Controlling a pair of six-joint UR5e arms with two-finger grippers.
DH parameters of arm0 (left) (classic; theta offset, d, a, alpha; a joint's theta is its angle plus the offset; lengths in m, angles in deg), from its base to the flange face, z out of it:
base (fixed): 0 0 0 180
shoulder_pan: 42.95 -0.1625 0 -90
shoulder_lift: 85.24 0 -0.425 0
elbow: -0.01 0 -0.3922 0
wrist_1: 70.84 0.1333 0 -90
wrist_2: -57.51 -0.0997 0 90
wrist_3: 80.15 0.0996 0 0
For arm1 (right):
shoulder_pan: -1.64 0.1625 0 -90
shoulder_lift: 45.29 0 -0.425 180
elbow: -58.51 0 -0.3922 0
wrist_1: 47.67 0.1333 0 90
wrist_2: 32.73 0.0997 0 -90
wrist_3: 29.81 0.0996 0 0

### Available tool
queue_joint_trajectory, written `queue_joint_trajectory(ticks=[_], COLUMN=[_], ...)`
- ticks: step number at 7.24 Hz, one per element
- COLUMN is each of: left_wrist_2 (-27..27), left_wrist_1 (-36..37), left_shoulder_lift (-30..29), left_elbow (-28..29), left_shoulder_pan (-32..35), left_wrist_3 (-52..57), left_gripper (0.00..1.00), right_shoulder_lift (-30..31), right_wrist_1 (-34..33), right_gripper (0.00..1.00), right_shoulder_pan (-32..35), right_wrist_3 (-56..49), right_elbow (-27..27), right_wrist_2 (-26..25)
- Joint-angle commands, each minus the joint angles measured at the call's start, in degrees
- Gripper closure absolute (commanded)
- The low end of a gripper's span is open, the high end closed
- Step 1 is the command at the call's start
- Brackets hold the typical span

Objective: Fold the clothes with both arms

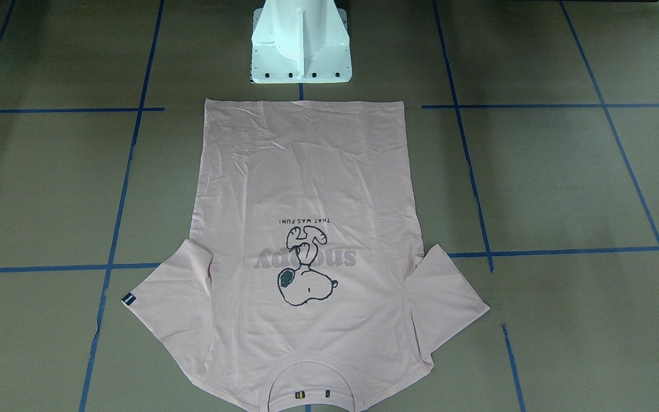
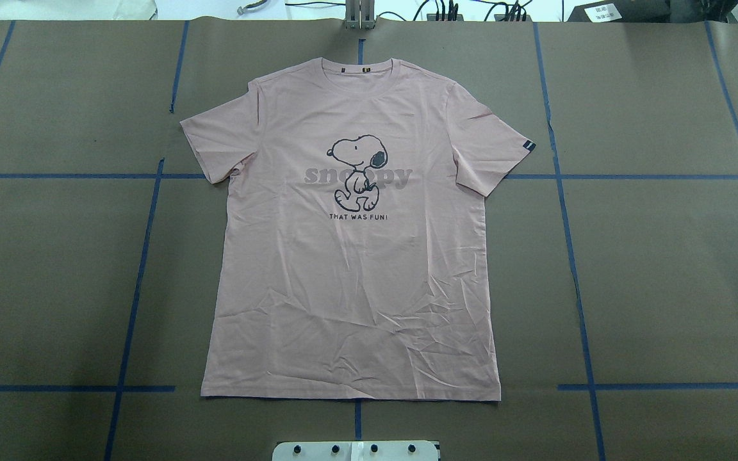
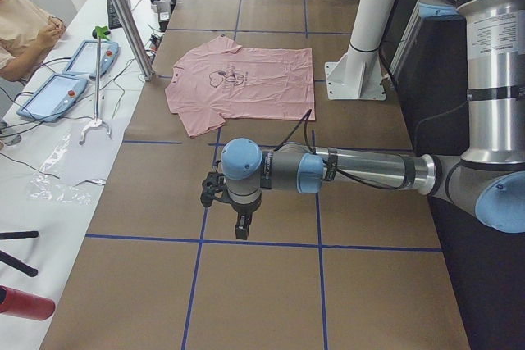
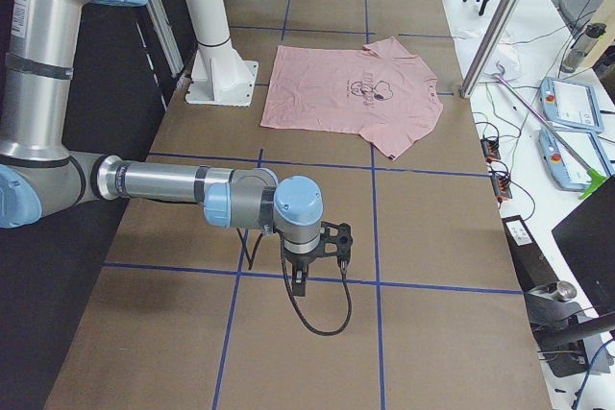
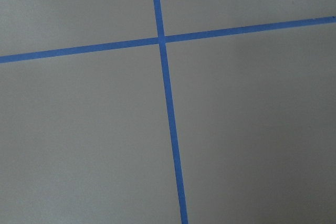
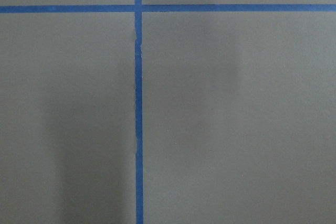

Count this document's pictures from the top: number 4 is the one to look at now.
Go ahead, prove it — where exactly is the lower orange black connector block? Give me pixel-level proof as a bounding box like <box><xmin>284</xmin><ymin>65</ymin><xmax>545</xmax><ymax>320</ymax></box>
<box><xmin>490</xmin><ymin>173</ymin><xmax>512</xmax><ymax>204</ymax></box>

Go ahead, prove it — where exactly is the black box with label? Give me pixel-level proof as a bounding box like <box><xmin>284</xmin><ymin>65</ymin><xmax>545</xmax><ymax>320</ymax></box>
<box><xmin>502</xmin><ymin>215</ymin><xmax>559</xmax><ymax>292</ymax></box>

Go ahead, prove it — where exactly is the upper blue teach pendant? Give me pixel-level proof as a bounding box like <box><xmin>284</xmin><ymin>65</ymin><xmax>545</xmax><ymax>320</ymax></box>
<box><xmin>540</xmin><ymin>77</ymin><xmax>604</xmax><ymax>133</ymax></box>

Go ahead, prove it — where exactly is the orange black connector block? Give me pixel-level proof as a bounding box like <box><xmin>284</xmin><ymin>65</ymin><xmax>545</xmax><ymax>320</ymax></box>
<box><xmin>490</xmin><ymin>173</ymin><xmax>512</xmax><ymax>204</ymax></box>
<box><xmin>480</xmin><ymin>137</ymin><xmax>501</xmax><ymax>163</ymax></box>

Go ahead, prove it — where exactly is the black clamp with knob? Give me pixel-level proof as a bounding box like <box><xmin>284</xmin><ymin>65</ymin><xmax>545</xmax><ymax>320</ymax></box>
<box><xmin>524</xmin><ymin>282</ymin><xmax>614</xmax><ymax>378</ymax></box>

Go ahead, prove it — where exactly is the clear water bottle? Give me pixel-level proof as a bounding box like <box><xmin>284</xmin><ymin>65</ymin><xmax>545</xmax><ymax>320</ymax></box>
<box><xmin>560</xmin><ymin>23</ymin><xmax>606</xmax><ymax>74</ymax></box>

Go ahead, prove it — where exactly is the metal reacher grabber tool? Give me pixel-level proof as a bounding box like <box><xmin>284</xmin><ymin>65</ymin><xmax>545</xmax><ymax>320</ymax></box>
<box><xmin>493</xmin><ymin>61</ymin><xmax>607</xmax><ymax>199</ymax></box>

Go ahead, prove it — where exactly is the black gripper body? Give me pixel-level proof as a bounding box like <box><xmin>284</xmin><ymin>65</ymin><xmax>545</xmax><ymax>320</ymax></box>
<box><xmin>282</xmin><ymin>242</ymin><xmax>320</xmax><ymax>280</ymax></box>

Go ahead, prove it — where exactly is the blue teach pendant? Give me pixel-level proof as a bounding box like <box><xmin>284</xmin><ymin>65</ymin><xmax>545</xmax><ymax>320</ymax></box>
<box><xmin>539</xmin><ymin>129</ymin><xmax>614</xmax><ymax>192</ymax></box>
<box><xmin>540</xmin><ymin>77</ymin><xmax>604</xmax><ymax>133</ymax></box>

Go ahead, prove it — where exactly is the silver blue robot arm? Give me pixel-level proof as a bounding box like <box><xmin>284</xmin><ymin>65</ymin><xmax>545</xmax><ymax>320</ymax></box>
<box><xmin>1</xmin><ymin>0</ymin><xmax>325</xmax><ymax>296</ymax></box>

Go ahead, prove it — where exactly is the pink printed t-shirt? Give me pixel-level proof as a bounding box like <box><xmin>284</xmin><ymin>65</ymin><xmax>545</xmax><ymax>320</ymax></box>
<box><xmin>261</xmin><ymin>36</ymin><xmax>443</xmax><ymax>160</ymax></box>

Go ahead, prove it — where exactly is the black monitor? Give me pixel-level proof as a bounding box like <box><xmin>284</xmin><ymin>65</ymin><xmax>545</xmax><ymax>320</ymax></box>
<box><xmin>552</xmin><ymin>178</ymin><xmax>615</xmax><ymax>314</ymax></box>

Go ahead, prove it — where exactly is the aluminium frame post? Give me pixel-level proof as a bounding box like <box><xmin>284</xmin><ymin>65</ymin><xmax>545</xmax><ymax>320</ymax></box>
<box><xmin>460</xmin><ymin>0</ymin><xmax>520</xmax><ymax>99</ymax></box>

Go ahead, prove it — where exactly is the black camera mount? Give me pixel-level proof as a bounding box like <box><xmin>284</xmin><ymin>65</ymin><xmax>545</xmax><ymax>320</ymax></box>
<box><xmin>318</xmin><ymin>221</ymin><xmax>353</xmax><ymax>259</ymax></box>

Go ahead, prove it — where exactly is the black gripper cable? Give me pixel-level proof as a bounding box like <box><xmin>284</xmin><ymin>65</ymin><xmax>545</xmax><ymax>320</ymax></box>
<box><xmin>280</xmin><ymin>231</ymin><xmax>353</xmax><ymax>336</ymax></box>

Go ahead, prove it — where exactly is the upper orange black connector block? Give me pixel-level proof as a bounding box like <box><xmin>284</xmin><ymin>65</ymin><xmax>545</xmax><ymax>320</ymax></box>
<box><xmin>480</xmin><ymin>137</ymin><xmax>501</xmax><ymax>163</ymax></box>

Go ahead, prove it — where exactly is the lower blue teach pendant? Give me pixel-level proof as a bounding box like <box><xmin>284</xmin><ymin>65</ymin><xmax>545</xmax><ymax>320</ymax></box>
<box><xmin>539</xmin><ymin>129</ymin><xmax>614</xmax><ymax>192</ymax></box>

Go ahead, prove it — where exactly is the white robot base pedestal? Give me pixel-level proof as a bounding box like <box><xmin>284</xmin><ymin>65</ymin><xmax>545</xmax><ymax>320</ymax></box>
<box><xmin>185</xmin><ymin>0</ymin><xmax>258</xmax><ymax>107</ymax></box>

